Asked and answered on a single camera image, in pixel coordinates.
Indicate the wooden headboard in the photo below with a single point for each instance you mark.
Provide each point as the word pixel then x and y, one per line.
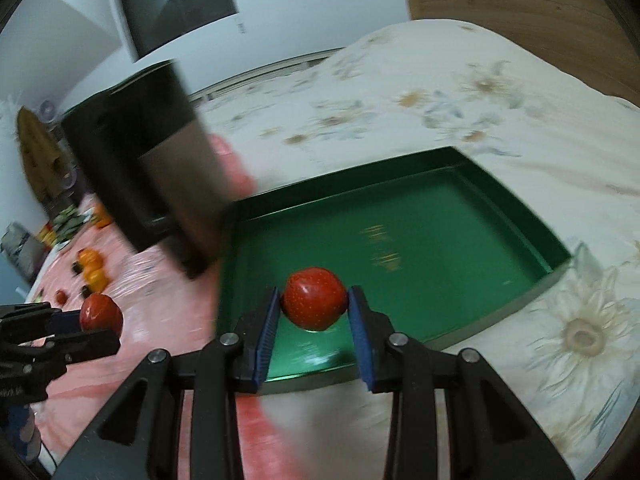
pixel 580 37

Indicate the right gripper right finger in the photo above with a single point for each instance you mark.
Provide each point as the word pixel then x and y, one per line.
pixel 491 435

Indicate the red apple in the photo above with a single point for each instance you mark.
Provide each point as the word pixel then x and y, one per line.
pixel 314 299
pixel 61 297
pixel 99 312

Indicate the pink plastic sheet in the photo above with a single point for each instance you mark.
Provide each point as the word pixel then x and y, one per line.
pixel 162 308

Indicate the pile of green leaves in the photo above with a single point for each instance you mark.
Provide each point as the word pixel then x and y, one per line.
pixel 69 222

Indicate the orange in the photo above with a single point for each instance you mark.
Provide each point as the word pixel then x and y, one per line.
pixel 90 258
pixel 96 279

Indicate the green tray box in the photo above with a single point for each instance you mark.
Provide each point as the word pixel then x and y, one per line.
pixel 436 243

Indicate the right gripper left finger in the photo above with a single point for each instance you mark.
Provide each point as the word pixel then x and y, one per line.
pixel 136 434

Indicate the floral bed quilt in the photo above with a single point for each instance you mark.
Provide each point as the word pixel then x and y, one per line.
pixel 570 154

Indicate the olive hanging coat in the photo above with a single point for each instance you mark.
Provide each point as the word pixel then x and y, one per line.
pixel 42 159

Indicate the small white fan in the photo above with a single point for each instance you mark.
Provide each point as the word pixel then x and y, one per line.
pixel 47 111

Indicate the grey bag with lettering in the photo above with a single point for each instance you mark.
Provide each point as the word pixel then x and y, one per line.
pixel 24 251

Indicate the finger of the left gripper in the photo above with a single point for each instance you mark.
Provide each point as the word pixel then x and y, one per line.
pixel 30 322
pixel 57 352

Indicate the orange rimmed white plate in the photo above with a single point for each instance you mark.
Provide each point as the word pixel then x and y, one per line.
pixel 100 217

